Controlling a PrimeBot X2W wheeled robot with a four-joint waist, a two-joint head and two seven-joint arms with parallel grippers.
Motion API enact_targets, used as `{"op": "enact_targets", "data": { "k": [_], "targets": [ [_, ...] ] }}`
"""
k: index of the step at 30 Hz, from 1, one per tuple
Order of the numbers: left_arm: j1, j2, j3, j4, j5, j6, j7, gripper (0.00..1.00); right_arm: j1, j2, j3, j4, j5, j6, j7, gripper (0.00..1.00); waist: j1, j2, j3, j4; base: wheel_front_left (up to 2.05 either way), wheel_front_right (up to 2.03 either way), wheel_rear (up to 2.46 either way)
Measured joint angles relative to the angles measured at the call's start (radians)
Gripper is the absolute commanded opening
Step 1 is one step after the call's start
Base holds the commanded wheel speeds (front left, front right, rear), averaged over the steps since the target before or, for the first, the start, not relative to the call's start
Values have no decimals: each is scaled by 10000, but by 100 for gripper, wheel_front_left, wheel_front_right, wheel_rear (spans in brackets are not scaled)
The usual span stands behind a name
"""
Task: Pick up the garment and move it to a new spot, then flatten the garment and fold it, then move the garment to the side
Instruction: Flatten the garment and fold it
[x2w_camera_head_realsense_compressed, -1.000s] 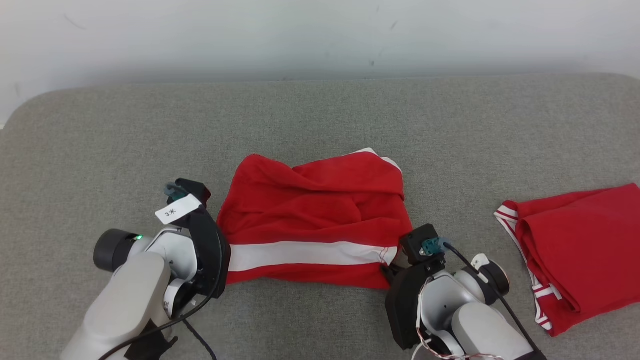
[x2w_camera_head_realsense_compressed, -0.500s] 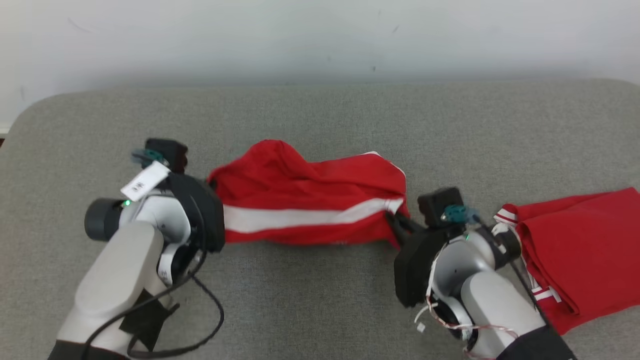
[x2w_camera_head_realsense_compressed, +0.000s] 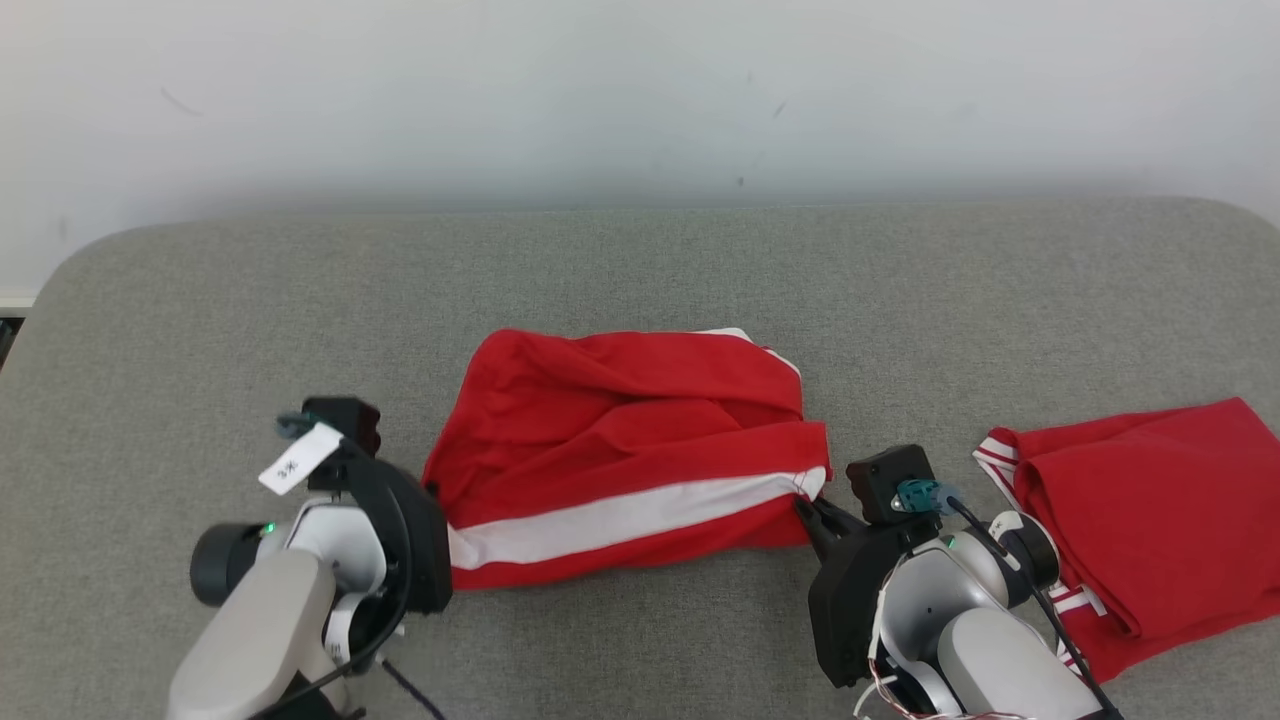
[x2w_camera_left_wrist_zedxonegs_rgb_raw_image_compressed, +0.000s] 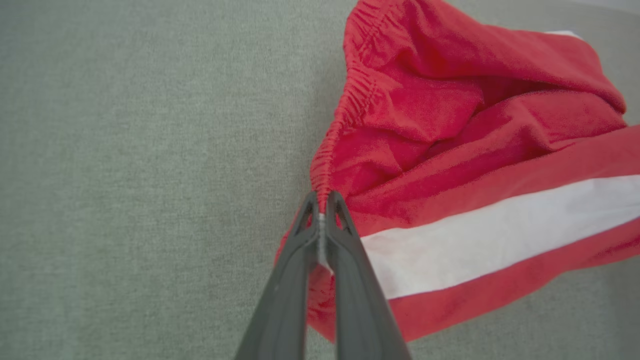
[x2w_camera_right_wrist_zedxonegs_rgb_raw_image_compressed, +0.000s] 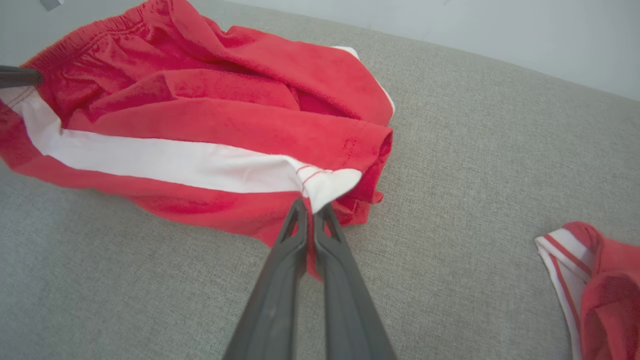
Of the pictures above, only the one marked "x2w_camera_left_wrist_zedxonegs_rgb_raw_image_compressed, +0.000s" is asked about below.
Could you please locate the grey fabric sofa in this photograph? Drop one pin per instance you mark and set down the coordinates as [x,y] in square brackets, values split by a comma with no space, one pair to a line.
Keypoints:
[125,175]

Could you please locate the red shorts with white stripe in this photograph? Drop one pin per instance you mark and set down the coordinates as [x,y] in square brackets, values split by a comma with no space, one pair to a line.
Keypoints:
[450,150]

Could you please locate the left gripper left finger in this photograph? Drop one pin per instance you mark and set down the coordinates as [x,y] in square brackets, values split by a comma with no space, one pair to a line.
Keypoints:
[282,300]

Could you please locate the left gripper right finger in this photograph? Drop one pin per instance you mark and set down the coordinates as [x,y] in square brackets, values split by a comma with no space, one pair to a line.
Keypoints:
[360,300]

